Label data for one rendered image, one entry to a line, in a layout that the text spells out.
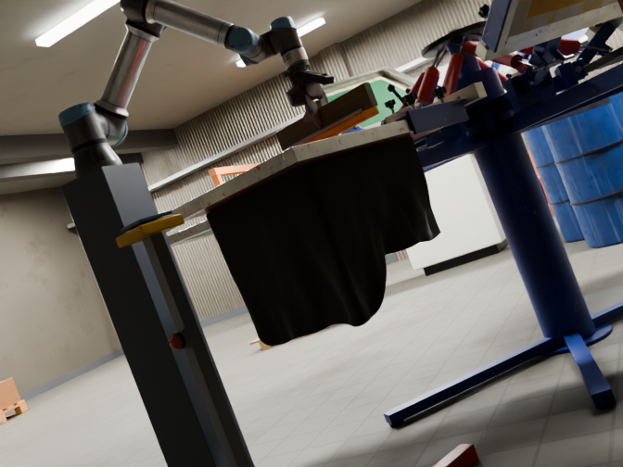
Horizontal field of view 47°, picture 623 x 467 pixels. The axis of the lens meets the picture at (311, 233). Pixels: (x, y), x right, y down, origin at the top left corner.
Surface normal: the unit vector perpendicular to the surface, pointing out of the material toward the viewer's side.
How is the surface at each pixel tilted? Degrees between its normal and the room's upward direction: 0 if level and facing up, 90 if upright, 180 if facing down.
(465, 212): 90
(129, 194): 90
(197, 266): 90
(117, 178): 90
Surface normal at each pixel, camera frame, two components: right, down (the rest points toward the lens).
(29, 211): 0.84, -0.32
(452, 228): -0.43, 0.16
